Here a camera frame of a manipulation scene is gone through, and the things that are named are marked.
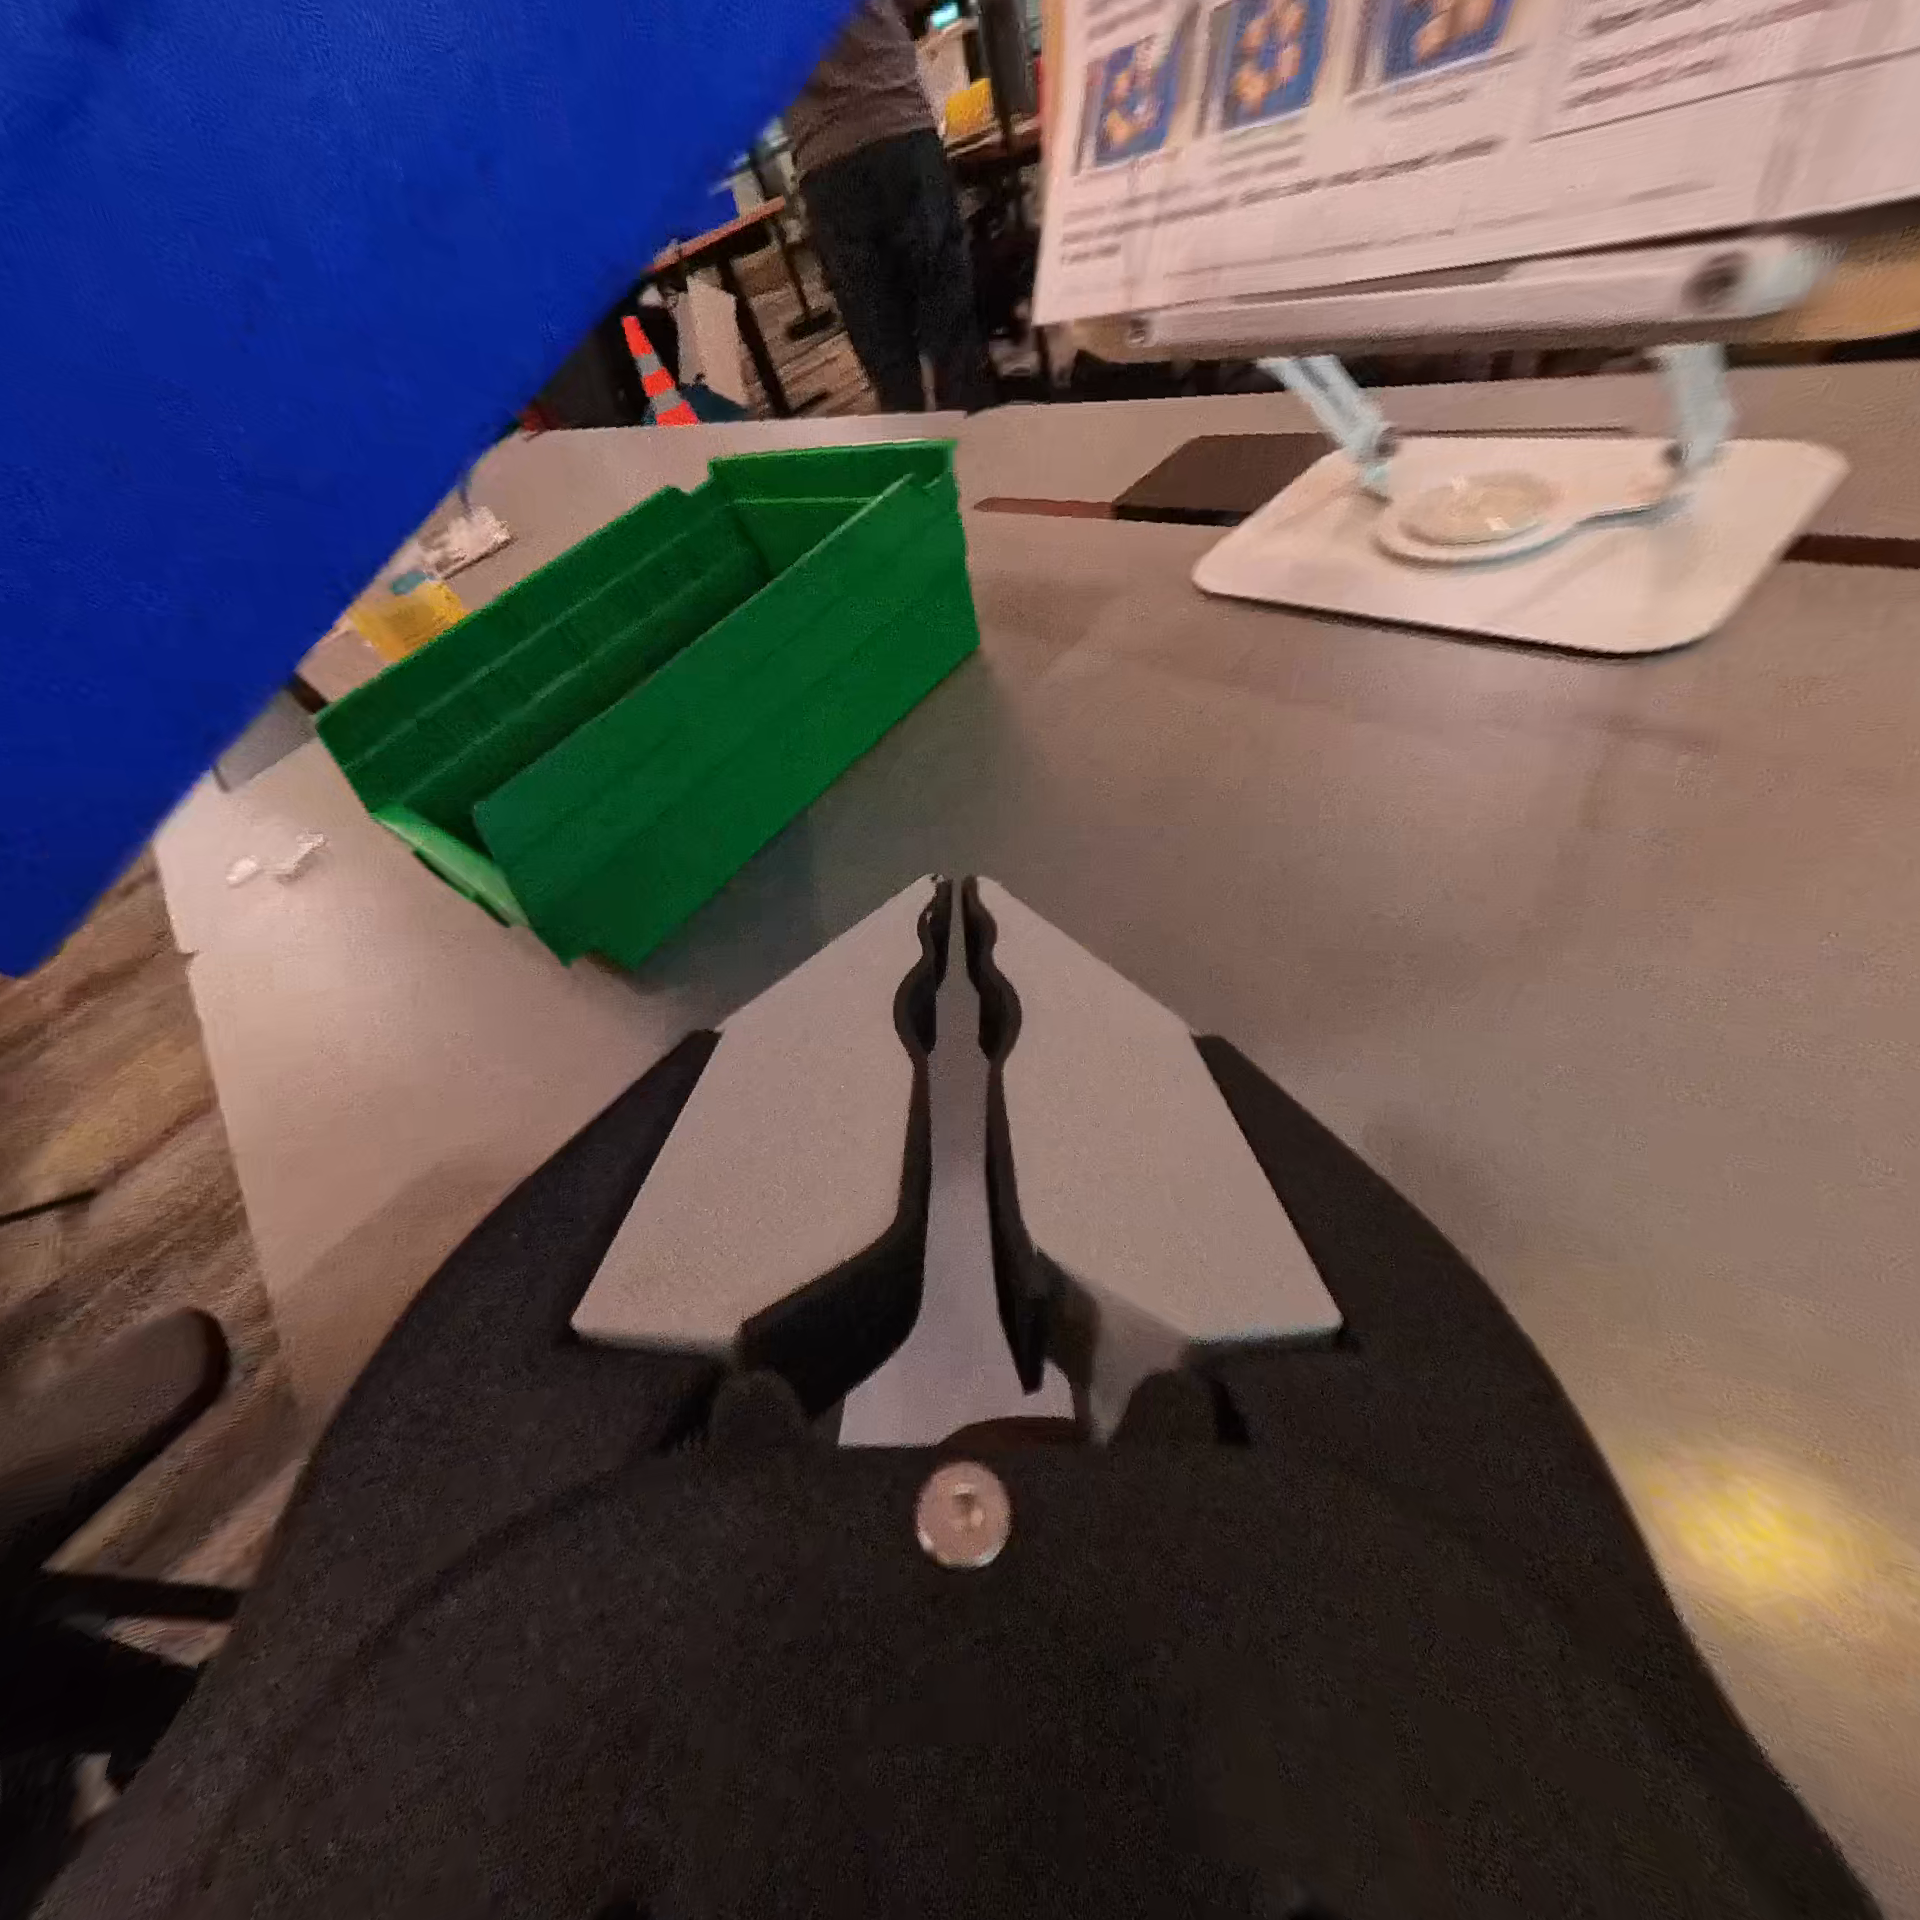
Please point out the blue plastic bin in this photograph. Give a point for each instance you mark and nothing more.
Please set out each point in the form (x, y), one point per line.
(301, 375)

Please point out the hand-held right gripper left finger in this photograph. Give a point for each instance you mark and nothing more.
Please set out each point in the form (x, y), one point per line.
(750, 1200)

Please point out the orange striped traffic cone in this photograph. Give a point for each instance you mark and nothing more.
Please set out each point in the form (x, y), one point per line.
(658, 375)

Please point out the yellow container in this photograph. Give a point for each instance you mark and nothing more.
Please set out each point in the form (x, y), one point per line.
(405, 616)

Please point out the printed instruction sheet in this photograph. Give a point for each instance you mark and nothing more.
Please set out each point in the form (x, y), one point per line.
(1426, 135)

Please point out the black office chair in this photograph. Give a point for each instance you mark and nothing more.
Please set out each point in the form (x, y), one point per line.
(90, 1440)

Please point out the instruction sheet on stand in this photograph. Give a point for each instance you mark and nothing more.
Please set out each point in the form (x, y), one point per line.
(1516, 541)

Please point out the small white plastic piece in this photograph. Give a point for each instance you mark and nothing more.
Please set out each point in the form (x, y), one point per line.
(277, 857)

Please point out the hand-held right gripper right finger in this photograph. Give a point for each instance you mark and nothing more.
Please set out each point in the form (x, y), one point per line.
(1156, 1200)

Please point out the green plastic bin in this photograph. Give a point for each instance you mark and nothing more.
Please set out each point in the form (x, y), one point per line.
(722, 720)

